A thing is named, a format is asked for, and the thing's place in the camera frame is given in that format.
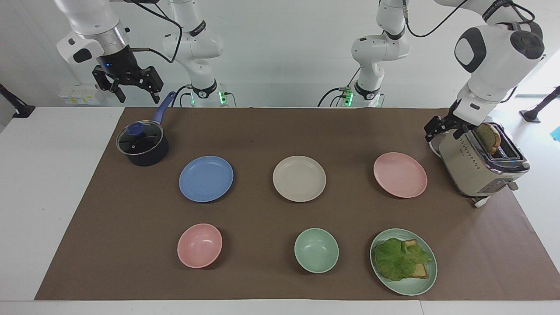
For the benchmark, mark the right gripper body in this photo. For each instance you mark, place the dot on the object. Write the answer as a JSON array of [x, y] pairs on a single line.
[[120, 65]]

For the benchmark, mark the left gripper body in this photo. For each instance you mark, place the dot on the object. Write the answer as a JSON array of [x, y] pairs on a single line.
[[454, 111]]

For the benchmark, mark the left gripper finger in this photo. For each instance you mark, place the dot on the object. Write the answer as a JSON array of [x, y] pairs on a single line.
[[433, 127], [462, 131]]

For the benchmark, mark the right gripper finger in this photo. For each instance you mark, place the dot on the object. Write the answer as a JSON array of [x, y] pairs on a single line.
[[154, 81], [110, 84]]

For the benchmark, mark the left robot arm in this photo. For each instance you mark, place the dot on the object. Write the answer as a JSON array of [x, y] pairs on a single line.
[[494, 57]]

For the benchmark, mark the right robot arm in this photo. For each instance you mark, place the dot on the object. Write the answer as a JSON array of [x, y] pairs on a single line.
[[94, 17]]

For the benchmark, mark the brown bread slice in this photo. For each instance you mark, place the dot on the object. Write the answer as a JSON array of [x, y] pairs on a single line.
[[489, 136]]

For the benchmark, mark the beige toaster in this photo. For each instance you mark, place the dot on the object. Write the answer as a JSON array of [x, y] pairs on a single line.
[[477, 170]]

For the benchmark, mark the pink plate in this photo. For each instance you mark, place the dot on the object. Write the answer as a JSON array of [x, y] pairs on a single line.
[[400, 175]]

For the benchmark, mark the glass lid with blue knob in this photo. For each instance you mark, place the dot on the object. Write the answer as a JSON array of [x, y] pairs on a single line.
[[139, 139]]

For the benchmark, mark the dark blue saucepan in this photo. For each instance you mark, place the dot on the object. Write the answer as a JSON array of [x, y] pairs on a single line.
[[148, 153]]

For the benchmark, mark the white toaster plug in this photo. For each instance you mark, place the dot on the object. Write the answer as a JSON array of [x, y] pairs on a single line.
[[480, 201]]

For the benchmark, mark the black stand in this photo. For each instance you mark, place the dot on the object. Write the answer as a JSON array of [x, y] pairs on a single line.
[[534, 113], [17, 109]]

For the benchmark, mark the blue plate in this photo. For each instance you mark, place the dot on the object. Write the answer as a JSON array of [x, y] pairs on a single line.
[[205, 178]]

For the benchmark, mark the green lettuce leaf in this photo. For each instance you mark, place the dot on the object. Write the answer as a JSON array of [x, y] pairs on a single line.
[[398, 259]]

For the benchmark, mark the beige plate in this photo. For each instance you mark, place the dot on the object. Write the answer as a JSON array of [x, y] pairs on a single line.
[[299, 178]]

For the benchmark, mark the toasted bread slice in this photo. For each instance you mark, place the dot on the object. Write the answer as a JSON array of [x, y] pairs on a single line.
[[421, 271]]

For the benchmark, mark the green plate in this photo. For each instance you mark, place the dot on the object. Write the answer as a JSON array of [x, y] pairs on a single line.
[[411, 286]]

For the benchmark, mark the green bowl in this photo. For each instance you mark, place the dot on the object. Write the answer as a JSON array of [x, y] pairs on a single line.
[[316, 250]]

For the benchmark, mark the pink bowl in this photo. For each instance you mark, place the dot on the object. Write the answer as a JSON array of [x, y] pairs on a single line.
[[199, 246]]

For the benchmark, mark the white wall socket box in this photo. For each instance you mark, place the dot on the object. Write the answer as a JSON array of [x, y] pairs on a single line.
[[78, 95]]

